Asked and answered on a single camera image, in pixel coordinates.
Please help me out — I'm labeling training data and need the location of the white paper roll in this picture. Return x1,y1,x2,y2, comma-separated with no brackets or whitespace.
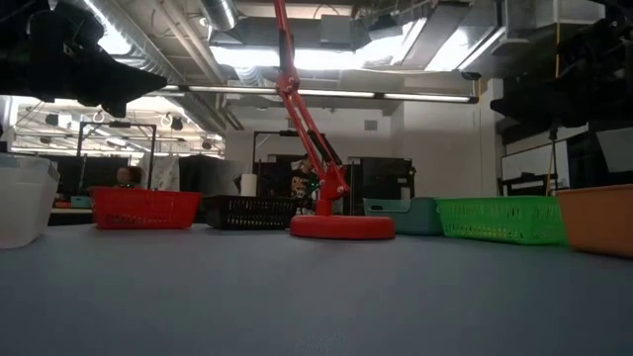
240,172,259,198

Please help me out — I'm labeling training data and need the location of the teal plastic bin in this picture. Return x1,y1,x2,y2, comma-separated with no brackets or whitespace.
363,196,445,236

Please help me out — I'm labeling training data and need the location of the red desk lamp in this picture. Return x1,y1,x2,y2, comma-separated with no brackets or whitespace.
273,0,397,241

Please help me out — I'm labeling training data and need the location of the black metal rack frame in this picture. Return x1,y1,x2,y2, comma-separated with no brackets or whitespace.
75,121,158,199

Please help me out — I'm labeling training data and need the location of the person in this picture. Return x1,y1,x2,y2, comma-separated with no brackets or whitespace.
114,165,144,190
289,153,320,202

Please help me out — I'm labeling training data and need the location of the clear plastic bin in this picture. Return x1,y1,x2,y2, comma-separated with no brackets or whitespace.
0,151,61,249

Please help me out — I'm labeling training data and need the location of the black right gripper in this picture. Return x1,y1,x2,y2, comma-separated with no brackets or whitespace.
490,19,633,130

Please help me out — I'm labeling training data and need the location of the red plastic basket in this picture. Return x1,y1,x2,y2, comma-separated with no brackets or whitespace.
90,185,204,230

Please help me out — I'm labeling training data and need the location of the silver ventilation duct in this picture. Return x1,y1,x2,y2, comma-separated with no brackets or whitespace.
81,0,226,135

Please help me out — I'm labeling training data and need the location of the black plastic basket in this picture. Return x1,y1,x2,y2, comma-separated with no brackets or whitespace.
202,195,306,231

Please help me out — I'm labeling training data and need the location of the green plastic basket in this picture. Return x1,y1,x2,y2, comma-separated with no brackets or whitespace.
434,194,570,246

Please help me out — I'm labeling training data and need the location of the silver round duct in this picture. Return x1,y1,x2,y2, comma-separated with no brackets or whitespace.
200,0,239,32

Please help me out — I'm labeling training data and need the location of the black cabinet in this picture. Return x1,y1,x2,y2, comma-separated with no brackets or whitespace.
347,156,417,217

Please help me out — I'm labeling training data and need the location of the orange plastic bin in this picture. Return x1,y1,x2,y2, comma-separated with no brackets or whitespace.
556,182,633,259

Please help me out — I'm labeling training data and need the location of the whiteboard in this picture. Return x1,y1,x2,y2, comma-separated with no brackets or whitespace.
499,139,571,197

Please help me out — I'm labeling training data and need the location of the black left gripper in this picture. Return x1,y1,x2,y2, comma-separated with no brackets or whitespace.
27,7,168,119

